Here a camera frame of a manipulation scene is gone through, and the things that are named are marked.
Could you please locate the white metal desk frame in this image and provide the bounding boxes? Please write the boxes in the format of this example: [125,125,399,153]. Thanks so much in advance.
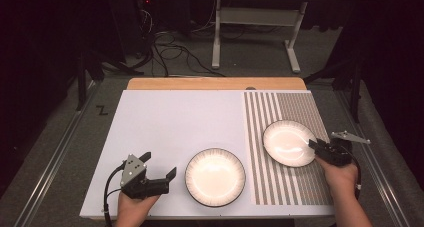
[211,0,309,75]

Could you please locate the black floor cables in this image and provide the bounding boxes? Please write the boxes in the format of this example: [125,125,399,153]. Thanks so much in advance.
[151,30,228,78]

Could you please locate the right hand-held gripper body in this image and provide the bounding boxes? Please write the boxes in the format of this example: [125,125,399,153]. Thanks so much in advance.
[316,130,372,167]

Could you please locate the person's right hand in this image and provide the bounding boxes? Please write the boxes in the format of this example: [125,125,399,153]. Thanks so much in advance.
[314,157,359,196]

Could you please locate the person's left hand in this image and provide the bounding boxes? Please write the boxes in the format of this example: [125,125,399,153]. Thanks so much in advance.
[114,191,161,227]

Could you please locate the white board with striped pattern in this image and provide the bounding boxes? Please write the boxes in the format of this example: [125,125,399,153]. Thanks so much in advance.
[79,89,335,220]

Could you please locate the wooden table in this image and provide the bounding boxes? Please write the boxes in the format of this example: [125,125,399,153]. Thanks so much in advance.
[126,76,308,91]

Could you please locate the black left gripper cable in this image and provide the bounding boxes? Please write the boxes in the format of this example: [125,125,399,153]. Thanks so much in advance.
[102,162,127,227]

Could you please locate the white plate with dark rim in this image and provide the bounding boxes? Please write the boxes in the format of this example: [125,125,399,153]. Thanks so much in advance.
[262,119,318,168]
[184,147,247,208]

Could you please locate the dark metal stand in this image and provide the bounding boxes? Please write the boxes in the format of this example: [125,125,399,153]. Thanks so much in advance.
[74,50,145,112]
[303,53,365,124]

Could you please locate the metal floor rail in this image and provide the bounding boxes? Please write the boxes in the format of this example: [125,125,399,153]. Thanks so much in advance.
[13,81,102,227]
[334,90,414,227]

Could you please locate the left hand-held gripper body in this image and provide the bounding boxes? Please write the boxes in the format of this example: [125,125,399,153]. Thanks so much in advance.
[120,153,170,200]

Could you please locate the black device with red light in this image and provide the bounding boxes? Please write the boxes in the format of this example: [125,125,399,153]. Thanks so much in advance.
[133,0,192,38]

